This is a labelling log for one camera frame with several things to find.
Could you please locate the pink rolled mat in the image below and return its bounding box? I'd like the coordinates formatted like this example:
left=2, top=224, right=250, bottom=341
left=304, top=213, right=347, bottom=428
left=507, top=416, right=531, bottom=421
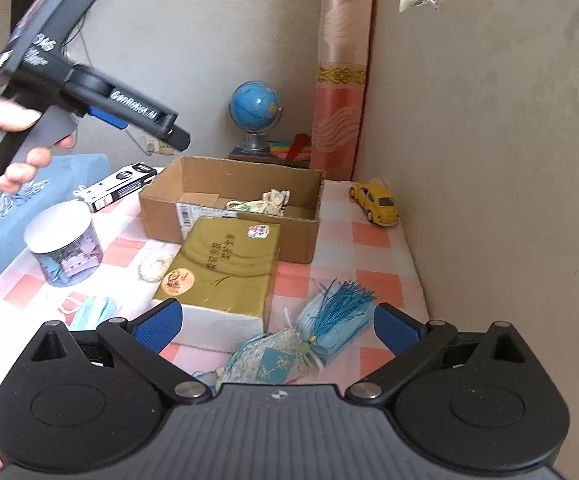
left=309, top=0, right=376, bottom=182

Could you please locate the blue desk globe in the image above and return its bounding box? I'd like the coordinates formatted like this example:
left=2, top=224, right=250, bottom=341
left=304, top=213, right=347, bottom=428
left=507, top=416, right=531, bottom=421
left=228, top=80, right=283, bottom=154

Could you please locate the thick blue face mask bundle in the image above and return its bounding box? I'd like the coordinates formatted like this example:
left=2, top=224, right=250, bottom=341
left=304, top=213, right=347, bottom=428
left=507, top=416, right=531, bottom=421
left=283, top=294, right=376, bottom=367

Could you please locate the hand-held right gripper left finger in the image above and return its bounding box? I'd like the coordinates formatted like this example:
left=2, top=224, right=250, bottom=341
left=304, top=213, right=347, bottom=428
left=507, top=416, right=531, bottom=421
left=29, top=298, right=213, bottom=407

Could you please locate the clear jar with white lid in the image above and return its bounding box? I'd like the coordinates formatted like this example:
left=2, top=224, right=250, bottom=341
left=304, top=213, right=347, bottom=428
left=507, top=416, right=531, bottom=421
left=23, top=201, right=104, bottom=288

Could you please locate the gold tissue box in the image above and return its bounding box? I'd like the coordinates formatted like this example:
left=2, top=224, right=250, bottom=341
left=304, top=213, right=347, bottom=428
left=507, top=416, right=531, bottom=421
left=152, top=217, right=282, bottom=353

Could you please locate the rainbow coloured book stack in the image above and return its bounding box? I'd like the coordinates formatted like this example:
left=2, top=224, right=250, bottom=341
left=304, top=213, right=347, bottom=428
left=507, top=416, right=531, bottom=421
left=228, top=138, right=313, bottom=168

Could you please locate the cream cloth pouch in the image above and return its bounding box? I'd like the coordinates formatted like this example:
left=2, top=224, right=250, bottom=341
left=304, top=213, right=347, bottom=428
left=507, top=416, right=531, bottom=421
left=226, top=188, right=291, bottom=219

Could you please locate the yellow toy car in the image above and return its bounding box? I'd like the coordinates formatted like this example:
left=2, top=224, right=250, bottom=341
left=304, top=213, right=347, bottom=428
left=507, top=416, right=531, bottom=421
left=348, top=182, right=400, bottom=227

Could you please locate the brown cardboard box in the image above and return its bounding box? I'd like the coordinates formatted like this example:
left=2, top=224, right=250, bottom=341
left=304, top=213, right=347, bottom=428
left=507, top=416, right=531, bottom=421
left=139, top=156, right=326, bottom=265

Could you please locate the red paper fan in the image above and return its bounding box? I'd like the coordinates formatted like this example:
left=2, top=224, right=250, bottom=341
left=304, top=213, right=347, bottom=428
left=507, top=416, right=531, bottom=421
left=286, top=133, right=313, bottom=162

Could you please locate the black and white carton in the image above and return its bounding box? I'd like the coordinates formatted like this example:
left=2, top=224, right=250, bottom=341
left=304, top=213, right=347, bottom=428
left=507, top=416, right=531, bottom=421
left=76, top=162, right=158, bottom=213

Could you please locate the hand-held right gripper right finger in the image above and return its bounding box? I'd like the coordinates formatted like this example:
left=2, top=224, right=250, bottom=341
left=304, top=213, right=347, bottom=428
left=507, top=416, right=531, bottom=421
left=345, top=303, right=525, bottom=407

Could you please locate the small blue face mask bundle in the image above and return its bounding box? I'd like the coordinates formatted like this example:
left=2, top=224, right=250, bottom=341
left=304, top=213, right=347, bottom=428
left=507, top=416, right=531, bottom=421
left=60, top=295, right=121, bottom=332

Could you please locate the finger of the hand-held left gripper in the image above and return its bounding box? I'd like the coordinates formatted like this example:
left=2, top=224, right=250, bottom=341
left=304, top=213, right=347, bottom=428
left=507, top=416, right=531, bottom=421
left=156, top=112, right=192, bottom=154

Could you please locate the blue sachet with teal tassel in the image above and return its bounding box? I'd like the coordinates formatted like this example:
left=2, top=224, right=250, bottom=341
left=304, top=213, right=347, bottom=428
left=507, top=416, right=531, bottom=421
left=193, top=280, right=378, bottom=392

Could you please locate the white wall socket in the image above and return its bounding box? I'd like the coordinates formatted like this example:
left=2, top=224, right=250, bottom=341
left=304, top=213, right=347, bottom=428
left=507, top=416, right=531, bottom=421
left=142, top=135, right=175, bottom=156

